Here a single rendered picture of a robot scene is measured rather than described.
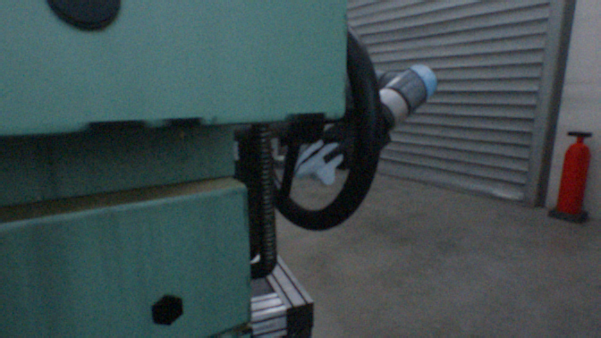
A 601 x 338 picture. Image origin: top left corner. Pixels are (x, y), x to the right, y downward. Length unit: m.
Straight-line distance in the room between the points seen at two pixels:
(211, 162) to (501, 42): 3.10
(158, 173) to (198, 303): 0.07
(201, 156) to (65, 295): 0.09
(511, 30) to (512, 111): 0.61
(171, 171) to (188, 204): 0.02
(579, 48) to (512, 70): 0.41
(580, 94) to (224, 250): 2.96
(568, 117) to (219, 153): 2.96
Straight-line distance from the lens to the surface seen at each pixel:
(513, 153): 3.18
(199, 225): 0.19
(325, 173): 0.60
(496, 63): 3.23
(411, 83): 0.73
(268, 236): 0.45
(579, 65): 3.08
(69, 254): 0.19
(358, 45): 0.38
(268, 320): 1.11
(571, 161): 2.93
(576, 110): 3.07
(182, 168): 0.20
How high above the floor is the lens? 0.85
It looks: 12 degrees down
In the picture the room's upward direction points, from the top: straight up
